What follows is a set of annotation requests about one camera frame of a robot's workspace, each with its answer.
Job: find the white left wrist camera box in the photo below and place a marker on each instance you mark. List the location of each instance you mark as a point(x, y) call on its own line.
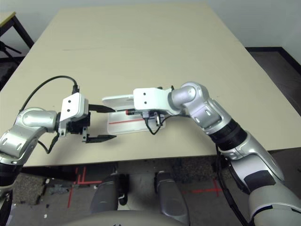
point(73, 106)

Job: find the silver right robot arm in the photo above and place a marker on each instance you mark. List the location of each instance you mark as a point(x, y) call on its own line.
point(211, 110)

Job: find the side table with black legs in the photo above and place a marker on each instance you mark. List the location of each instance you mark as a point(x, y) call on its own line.
point(9, 17)

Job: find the dark speckled floor mat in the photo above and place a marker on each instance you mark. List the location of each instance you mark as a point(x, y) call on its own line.
point(28, 188)
point(192, 169)

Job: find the grey right robot leg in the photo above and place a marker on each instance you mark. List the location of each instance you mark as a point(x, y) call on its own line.
point(169, 195)

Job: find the grey crumpled floor scrap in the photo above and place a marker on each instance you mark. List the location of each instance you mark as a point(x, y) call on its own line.
point(58, 189)

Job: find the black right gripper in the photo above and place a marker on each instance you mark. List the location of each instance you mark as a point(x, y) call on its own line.
point(154, 116)

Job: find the black tripod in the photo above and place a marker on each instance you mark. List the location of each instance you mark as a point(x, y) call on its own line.
point(8, 49)

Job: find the grey left robot leg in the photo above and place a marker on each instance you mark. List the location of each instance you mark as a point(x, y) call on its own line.
point(105, 193)

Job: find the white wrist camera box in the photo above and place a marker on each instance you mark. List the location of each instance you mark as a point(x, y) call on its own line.
point(73, 106)
point(150, 99)

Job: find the black marker with red cap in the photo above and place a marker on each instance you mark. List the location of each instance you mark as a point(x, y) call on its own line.
point(129, 112)

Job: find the grey robot torso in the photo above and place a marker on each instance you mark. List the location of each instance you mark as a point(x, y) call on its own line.
point(117, 220)

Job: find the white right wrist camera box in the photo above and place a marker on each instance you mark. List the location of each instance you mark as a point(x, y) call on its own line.
point(150, 99)

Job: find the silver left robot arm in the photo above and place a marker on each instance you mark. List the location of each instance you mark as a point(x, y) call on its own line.
point(30, 120)

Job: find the grey robot leg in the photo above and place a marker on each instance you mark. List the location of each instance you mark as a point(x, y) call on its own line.
point(169, 195)
point(105, 193)

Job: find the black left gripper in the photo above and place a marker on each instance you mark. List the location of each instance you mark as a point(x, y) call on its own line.
point(77, 126)

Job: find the white plastic pencil case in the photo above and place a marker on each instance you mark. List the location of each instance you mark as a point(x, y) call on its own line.
point(127, 127)

